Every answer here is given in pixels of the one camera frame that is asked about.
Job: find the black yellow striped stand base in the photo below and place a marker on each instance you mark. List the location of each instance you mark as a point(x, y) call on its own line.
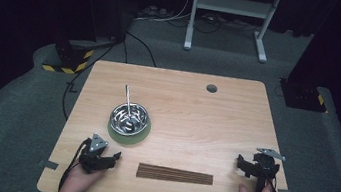
point(71, 58)

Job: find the steel bowl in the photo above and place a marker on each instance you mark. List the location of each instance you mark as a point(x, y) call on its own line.
point(129, 119)

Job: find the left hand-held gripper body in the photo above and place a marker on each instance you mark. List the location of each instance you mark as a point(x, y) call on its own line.
point(92, 157)

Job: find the white metal stand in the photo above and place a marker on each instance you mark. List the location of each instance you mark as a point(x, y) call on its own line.
point(233, 5)

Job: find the person's left hand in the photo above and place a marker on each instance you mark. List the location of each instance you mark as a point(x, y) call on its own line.
point(79, 180)

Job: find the power strip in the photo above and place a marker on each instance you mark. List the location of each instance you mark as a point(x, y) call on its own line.
point(153, 11)

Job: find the steel spoon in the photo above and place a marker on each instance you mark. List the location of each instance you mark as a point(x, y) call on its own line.
point(128, 100)

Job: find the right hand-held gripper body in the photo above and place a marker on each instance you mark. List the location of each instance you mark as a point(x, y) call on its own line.
point(264, 168)

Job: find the row of brown chopsticks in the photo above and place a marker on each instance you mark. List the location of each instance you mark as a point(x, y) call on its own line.
point(175, 174)

